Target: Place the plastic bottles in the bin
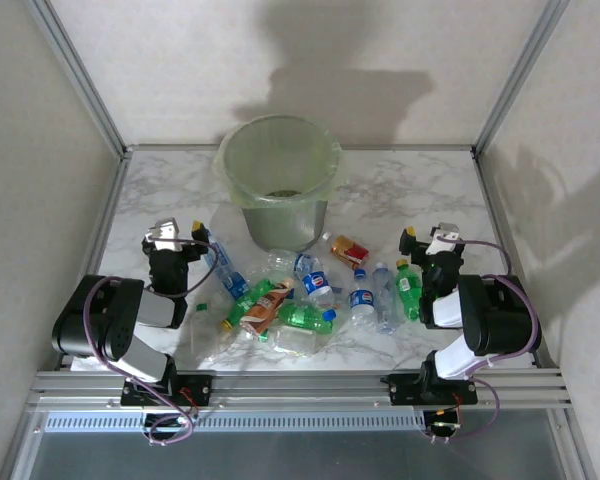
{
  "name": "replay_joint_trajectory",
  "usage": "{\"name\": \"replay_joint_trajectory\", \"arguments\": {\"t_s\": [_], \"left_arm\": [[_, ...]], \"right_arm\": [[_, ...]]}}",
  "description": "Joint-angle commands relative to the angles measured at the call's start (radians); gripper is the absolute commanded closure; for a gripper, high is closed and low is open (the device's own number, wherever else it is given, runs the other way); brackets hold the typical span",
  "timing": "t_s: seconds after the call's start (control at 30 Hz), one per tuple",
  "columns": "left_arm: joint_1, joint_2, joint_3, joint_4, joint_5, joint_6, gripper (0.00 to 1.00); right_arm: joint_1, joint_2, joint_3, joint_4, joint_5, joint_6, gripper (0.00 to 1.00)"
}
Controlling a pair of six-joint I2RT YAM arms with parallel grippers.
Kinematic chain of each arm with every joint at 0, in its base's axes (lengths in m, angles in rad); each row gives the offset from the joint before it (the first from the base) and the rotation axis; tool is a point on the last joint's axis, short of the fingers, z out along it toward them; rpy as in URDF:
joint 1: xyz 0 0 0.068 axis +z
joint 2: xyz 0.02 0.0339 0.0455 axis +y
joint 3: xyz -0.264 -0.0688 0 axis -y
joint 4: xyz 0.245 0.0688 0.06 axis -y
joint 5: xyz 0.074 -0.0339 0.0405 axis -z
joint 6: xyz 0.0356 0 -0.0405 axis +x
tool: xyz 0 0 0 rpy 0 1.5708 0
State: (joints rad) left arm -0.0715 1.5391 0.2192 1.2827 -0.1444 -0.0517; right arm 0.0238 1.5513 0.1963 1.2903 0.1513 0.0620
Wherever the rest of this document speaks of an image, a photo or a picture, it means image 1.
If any clear water bottle blue label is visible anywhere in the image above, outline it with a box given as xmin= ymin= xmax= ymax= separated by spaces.
xmin=201 ymin=227 xmax=234 ymax=281

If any green bottle white label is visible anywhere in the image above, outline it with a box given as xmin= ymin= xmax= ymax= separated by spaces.
xmin=394 ymin=258 xmax=424 ymax=322

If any tall clear water bottle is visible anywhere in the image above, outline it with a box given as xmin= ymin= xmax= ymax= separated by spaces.
xmin=371 ymin=261 xmax=402 ymax=335

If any crushed clear bottle blue label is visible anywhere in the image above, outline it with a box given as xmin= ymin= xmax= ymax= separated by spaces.
xmin=223 ymin=269 xmax=250 ymax=301

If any Pepsi bottle blue cap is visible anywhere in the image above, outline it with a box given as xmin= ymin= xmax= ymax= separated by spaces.
xmin=348 ymin=268 xmax=377 ymax=329
xmin=301 ymin=269 xmax=339 ymax=322

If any green soda bottle yellow cap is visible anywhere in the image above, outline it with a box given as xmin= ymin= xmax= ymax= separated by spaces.
xmin=219 ymin=277 xmax=277 ymax=332

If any brown coffee drink bottle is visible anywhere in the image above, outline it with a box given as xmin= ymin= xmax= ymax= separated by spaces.
xmin=238 ymin=277 xmax=295 ymax=337

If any clear bottle blue label white cap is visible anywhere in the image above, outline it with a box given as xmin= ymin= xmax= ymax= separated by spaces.
xmin=267 ymin=248 xmax=326 ymax=281

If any green soda bottle gold cap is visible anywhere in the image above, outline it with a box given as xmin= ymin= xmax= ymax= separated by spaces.
xmin=276 ymin=301 xmax=334 ymax=335

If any grey mesh waste bin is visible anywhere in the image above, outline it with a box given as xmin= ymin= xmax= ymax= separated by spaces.
xmin=222 ymin=115 xmax=341 ymax=254

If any small circuit board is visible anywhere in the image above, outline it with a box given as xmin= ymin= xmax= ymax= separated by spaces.
xmin=424 ymin=408 xmax=464 ymax=432

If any grey metal panel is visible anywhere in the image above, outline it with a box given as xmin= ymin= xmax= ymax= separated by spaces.
xmin=29 ymin=430 xmax=566 ymax=480

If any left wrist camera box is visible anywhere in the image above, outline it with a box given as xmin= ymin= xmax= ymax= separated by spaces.
xmin=146 ymin=217 xmax=184 ymax=253

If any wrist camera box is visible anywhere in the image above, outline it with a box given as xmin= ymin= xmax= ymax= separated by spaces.
xmin=146 ymin=217 xmax=184 ymax=253
xmin=426 ymin=221 xmax=462 ymax=255

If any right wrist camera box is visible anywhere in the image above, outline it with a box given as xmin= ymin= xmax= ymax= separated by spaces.
xmin=426 ymin=221 xmax=462 ymax=255

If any aluminium table side rail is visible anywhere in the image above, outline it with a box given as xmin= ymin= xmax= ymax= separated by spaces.
xmin=472 ymin=149 xmax=556 ymax=371
xmin=79 ymin=149 xmax=131 ymax=281

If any aluminium table edge rail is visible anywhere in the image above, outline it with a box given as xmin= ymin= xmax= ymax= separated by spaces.
xmin=124 ymin=143 xmax=476 ymax=153

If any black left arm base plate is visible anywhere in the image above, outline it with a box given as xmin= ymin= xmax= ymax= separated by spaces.
xmin=119 ymin=373 xmax=215 ymax=407

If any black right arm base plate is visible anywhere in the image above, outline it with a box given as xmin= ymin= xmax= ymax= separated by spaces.
xmin=387 ymin=372 xmax=480 ymax=406

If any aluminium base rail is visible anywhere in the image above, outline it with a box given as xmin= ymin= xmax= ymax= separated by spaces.
xmin=27 ymin=368 xmax=576 ymax=412

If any aluminium frame post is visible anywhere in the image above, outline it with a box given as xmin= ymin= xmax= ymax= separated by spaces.
xmin=22 ymin=0 xmax=131 ymax=156
xmin=472 ymin=0 xmax=571 ymax=154

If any grey slotted cable duct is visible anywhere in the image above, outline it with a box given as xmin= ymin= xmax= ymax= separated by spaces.
xmin=44 ymin=410 xmax=429 ymax=432

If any aluminium lower frame bar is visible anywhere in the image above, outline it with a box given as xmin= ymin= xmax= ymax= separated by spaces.
xmin=547 ymin=409 xmax=599 ymax=480
xmin=0 ymin=409 xmax=46 ymax=480

